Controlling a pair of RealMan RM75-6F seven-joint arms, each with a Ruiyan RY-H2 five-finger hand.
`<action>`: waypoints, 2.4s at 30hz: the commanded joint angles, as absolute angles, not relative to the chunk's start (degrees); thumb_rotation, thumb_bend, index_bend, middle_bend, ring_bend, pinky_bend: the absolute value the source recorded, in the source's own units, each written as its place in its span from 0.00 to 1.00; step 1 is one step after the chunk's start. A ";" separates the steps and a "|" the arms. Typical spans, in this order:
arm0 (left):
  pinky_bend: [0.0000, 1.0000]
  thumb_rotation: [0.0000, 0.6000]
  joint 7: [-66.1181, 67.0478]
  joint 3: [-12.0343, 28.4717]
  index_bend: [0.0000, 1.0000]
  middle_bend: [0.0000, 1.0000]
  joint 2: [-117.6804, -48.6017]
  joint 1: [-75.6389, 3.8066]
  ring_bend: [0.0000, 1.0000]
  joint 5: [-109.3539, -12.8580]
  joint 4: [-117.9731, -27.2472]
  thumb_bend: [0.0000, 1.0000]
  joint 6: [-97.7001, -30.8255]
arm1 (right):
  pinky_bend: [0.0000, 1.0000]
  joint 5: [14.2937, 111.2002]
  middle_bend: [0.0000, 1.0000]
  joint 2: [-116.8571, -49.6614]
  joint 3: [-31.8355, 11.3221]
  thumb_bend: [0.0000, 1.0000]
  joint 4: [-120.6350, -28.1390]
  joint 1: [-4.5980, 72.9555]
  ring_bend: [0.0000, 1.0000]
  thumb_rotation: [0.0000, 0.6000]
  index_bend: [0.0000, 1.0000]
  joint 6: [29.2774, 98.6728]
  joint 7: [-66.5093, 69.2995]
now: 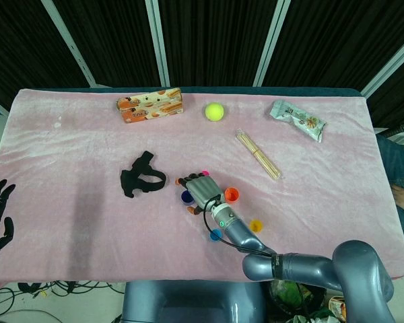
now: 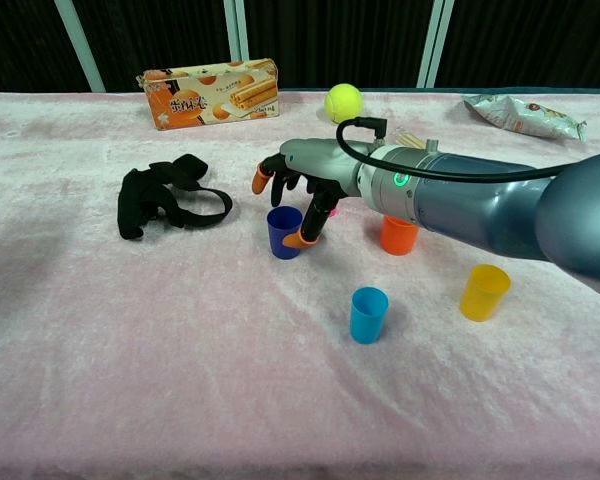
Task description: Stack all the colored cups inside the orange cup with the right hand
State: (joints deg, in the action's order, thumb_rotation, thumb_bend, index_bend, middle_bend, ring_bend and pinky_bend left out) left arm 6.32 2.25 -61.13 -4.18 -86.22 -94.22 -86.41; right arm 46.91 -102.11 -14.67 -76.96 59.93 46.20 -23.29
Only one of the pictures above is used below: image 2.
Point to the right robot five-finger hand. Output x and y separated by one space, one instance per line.
320 155

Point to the light blue plastic cup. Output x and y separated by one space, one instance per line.
367 317

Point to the yellow plastic cup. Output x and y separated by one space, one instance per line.
482 295

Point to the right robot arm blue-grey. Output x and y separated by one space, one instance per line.
480 200

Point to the yellow tennis ball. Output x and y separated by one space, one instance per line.
343 102

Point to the bundle of wooden skewers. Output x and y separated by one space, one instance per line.
407 139

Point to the orange plastic cup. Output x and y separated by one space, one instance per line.
397 237

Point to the orange egg roll box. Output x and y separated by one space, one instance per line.
200 102

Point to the silver snack packet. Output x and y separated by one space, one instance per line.
525 117

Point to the pink plush tablecloth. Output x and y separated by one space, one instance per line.
180 350

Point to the pale frame post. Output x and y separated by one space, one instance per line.
82 50
435 45
237 30

